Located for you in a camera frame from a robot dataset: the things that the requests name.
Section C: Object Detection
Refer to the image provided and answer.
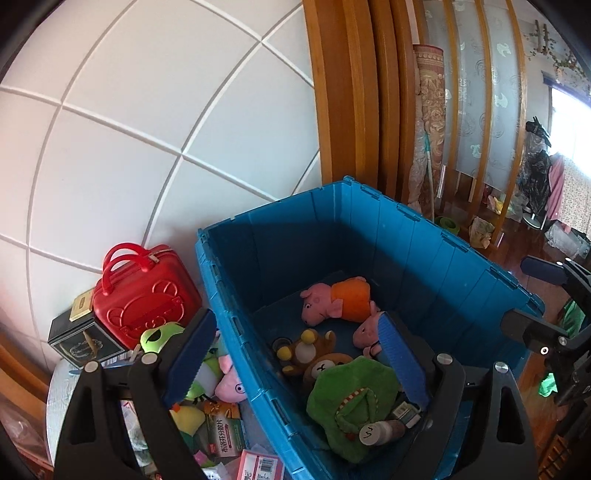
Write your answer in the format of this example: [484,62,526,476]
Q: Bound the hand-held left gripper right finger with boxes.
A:
[376,311,539,480]

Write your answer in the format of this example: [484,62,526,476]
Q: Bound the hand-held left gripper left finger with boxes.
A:
[53,308,218,480]

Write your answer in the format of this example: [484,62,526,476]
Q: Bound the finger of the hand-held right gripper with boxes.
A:
[521,257,571,287]

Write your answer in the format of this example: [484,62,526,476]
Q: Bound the pink pig plush blue clothes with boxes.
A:
[353,310,391,361]

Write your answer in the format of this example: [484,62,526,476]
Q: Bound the small green and white box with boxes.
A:
[392,401,423,428]

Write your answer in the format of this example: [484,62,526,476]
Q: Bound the green dinosaur plush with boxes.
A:
[307,356,402,464]

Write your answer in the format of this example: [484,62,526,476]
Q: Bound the white bottle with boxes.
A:
[359,419,407,448]

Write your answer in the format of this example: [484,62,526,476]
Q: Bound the pink pig plush orange dress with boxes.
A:
[300,276,380,328]

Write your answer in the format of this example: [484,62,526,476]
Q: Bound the blue plastic crate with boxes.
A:
[195,175,546,480]

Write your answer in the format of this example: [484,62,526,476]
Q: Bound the green frog plush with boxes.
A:
[139,322,222,401]

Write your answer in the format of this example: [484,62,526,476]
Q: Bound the green cloth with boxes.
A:
[538,299,588,398]

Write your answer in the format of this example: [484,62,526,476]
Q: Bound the small pink pig plush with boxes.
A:
[213,354,247,404]

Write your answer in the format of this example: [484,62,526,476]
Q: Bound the yellow plush toy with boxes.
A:
[168,402,206,437]

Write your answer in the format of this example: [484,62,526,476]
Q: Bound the red toy suitcase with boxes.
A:
[92,242,203,352]

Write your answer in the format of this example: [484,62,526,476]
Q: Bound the orange and green medicine box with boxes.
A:
[201,401,250,460]

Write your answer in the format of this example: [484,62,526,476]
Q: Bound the coat rack with clothes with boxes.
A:
[517,116,566,232]

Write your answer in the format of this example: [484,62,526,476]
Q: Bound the black gift box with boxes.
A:
[47,310,130,369]

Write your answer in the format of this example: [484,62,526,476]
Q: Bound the small gold box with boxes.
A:
[69,290,95,322]

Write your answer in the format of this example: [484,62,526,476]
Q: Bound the pink barcode box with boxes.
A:
[238,450,286,480]

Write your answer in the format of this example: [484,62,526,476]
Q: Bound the mop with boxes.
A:
[422,134,439,222]

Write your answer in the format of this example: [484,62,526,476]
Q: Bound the rolled patterned carpet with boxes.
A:
[407,44,448,217]

